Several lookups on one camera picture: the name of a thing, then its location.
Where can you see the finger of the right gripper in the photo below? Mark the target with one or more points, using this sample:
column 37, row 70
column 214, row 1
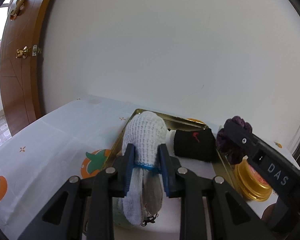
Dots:
column 282, row 175

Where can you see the persimmon print tablecloth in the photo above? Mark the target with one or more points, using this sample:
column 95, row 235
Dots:
column 39, row 159

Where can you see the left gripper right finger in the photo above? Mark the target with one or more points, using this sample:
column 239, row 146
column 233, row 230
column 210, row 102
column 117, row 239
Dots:
column 210, row 208

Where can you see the white knit gloves bundle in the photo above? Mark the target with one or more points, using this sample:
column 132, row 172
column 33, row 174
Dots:
column 146, row 131

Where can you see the gold rectangular tin tray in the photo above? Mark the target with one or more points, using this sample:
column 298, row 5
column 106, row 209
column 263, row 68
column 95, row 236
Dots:
column 105, row 132

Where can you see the brown wooden door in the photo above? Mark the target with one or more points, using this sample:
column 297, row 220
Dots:
column 19, row 77

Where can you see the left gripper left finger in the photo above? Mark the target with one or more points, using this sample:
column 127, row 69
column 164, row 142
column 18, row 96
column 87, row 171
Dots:
column 62, row 217

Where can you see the black wristband red logo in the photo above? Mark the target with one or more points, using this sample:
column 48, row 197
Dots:
column 198, row 145

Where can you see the gold round tin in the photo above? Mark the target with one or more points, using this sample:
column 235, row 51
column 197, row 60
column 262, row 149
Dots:
column 252, row 186

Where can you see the brass door knob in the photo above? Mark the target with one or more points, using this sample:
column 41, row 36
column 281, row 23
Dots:
column 22, row 53

